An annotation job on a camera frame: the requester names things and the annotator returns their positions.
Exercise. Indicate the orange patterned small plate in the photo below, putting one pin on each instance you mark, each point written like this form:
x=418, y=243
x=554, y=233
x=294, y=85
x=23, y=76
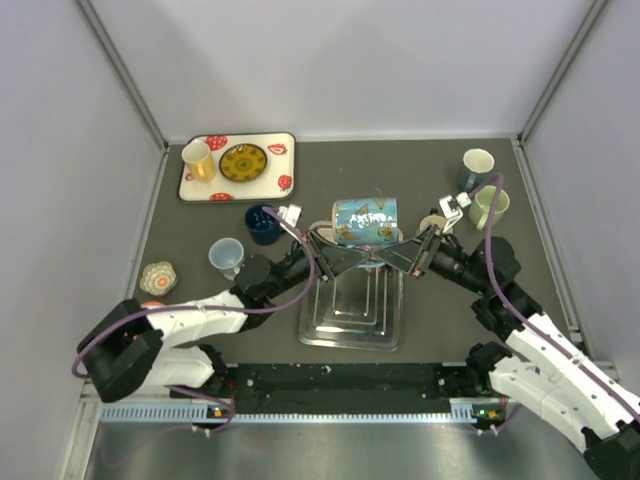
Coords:
x=152, y=304

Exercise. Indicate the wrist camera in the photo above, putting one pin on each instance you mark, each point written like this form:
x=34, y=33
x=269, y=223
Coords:
x=290, y=214
x=452, y=208

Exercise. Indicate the silver metal tray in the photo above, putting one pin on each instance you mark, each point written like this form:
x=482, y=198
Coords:
x=361, y=309

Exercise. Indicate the grey-blue mug white inside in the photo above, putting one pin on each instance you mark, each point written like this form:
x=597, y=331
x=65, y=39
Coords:
x=476, y=165

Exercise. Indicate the cream mug black rim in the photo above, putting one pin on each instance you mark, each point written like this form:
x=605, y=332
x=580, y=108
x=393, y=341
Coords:
x=435, y=219

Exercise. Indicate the clear plastic measuring cup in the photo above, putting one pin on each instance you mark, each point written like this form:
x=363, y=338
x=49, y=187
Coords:
x=227, y=256

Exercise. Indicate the floral patterned small bowl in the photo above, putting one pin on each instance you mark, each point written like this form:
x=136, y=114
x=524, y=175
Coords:
x=159, y=278

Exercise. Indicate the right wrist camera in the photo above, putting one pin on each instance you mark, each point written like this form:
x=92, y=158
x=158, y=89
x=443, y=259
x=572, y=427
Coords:
x=452, y=208

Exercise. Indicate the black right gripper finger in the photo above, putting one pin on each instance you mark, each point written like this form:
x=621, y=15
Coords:
x=410, y=248
x=405, y=263

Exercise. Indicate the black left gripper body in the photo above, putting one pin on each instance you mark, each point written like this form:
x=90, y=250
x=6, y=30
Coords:
x=324, y=269

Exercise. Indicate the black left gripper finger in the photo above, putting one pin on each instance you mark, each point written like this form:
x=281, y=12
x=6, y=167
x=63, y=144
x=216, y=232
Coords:
x=342, y=266
x=335, y=253

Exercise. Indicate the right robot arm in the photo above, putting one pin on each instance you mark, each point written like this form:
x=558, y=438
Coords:
x=534, y=363

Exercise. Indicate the strawberry pattern white tray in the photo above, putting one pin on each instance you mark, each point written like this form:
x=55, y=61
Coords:
x=276, y=183

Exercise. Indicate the blue butterfly mug orange inside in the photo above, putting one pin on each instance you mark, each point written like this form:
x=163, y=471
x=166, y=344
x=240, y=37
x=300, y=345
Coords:
x=365, y=221

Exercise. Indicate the dark blue enamel mug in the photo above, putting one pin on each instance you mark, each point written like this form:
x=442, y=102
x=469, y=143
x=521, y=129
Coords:
x=263, y=229

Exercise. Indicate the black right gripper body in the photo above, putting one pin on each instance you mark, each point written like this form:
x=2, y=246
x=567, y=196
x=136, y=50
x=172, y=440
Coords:
x=424, y=259

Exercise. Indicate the yellow patterned small plate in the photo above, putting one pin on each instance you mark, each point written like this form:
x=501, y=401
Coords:
x=243, y=163

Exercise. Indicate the grey slotted cable duct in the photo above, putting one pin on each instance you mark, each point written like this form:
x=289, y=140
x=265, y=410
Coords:
x=183, y=411

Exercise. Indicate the yellow mug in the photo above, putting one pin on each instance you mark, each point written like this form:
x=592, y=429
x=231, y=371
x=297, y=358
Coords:
x=198, y=159

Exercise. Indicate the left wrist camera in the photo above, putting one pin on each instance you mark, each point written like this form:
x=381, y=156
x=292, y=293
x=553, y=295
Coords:
x=290, y=214

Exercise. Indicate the light green mug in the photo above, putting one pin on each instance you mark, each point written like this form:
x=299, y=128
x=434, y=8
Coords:
x=480, y=208

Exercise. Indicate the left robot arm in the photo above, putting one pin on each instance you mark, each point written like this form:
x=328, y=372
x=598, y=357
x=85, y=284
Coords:
x=135, y=348

